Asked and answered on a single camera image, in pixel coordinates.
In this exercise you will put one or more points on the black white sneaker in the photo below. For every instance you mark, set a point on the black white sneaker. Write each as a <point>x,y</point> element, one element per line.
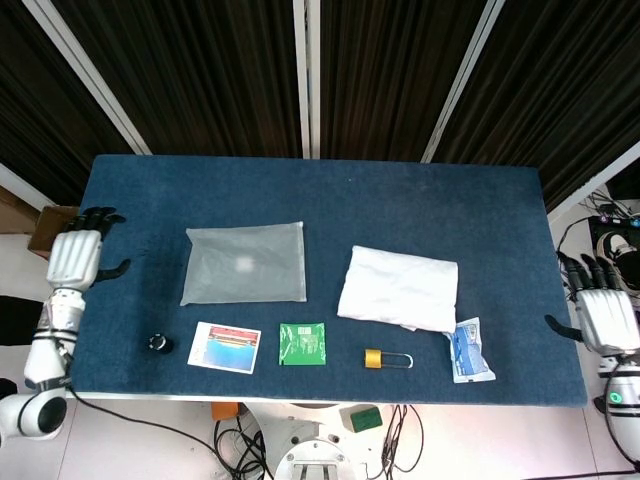
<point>620,250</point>

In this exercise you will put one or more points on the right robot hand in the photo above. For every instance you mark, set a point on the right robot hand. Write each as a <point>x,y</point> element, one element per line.
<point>607,320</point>

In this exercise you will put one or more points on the picture postcard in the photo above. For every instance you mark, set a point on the picture postcard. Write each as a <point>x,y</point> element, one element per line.
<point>227,350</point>

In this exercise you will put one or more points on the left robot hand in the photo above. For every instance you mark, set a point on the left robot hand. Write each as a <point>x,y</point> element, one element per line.
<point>75,260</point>

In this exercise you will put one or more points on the orange box under table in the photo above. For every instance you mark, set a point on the orange box under table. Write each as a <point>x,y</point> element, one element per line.
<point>225,411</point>

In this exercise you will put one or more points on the green foil sachet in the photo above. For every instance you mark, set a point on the green foil sachet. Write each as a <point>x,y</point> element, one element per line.
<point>302,345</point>

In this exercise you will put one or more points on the white frame post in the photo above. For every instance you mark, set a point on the white frame post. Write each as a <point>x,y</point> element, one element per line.
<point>462,80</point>
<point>306,75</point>
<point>90,75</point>
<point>590,185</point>
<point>17,182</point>

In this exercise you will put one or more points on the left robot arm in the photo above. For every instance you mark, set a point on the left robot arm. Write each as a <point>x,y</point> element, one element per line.
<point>45,360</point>

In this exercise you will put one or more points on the green beige block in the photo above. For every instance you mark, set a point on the green beige block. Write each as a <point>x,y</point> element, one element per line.
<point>365,419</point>

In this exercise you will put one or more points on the small black round knob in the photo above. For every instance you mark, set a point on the small black round knob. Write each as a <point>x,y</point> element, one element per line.
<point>159,343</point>

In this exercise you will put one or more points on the blue white plastic packet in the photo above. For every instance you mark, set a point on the blue white plastic packet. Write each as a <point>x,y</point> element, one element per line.
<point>470,355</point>

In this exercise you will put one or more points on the black pleated curtain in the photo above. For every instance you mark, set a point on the black pleated curtain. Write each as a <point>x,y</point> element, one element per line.
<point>200,75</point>

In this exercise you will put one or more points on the translucent plastic zip bag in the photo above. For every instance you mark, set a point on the translucent plastic zip bag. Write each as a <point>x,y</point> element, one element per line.
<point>245,265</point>

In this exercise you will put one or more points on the blue felt table cover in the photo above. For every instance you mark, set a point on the blue felt table cover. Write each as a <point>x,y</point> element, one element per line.
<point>325,200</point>

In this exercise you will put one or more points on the black stool seat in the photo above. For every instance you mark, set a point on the black stool seat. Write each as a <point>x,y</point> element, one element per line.
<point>17,320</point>

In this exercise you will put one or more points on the white clothes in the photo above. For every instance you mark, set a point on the white clothes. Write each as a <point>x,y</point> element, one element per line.
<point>400,290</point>

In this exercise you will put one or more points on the black power strip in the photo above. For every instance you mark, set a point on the black power strip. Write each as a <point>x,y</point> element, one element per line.
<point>612,217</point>

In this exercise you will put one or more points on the brass padlock long shackle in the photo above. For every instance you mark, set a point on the brass padlock long shackle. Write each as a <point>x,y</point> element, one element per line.
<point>372,359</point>

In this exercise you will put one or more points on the black caster wheel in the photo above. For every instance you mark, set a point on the black caster wheel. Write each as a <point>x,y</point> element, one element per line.
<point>599,402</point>

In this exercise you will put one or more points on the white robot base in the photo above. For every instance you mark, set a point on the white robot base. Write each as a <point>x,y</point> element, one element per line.
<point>312,450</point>

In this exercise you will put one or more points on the brown cardboard box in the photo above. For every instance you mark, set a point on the brown cardboard box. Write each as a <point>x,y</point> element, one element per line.
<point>42,230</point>

